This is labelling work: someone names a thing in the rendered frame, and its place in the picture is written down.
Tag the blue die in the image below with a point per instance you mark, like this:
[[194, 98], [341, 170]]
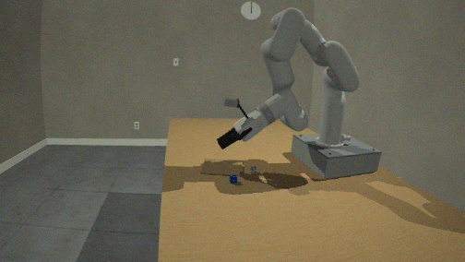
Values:
[[233, 179]]

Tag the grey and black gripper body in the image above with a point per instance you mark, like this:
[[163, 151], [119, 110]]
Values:
[[256, 120]]

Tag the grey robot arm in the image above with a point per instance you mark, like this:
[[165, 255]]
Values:
[[339, 76]]

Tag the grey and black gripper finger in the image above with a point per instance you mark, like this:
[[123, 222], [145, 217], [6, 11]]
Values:
[[227, 134], [228, 140]]

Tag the tan textured mat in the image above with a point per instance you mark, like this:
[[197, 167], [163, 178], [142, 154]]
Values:
[[223, 167]]

